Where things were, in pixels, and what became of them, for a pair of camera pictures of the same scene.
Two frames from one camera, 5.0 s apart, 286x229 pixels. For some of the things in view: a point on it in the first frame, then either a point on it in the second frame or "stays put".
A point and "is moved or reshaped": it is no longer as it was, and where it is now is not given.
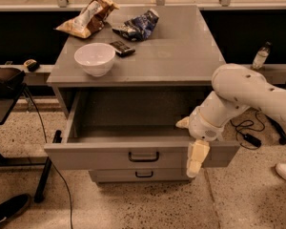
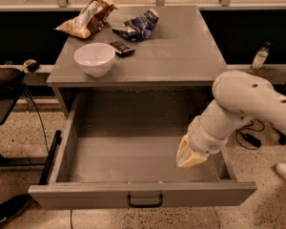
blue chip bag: [138, 28] stays put
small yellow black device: [31, 64] stays put
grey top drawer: [132, 130] is moved or reshaped
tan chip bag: [91, 18] stays put
